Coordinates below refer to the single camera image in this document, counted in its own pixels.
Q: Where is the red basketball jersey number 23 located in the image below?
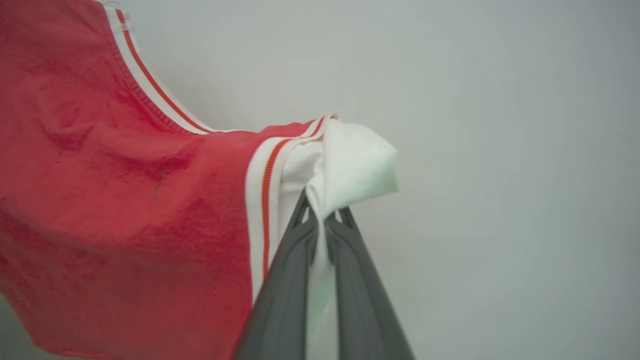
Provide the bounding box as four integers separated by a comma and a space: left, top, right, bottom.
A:
0, 0, 400, 360

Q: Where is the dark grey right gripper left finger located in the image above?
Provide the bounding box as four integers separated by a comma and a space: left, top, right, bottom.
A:
232, 189, 319, 360

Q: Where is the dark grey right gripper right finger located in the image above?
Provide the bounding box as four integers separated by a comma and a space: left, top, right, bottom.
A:
324, 206, 415, 360

